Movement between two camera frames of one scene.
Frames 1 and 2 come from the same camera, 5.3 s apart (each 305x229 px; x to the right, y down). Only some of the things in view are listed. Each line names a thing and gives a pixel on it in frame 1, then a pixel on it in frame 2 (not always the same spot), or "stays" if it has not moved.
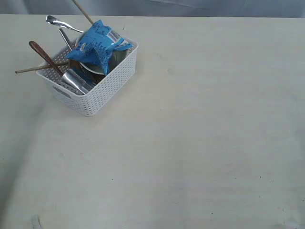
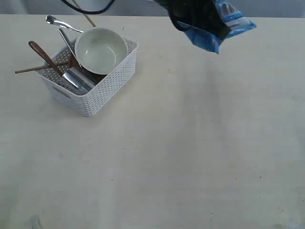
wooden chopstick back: [84, 12] stays
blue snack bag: [96, 46] to [211, 40]
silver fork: [51, 19] stays
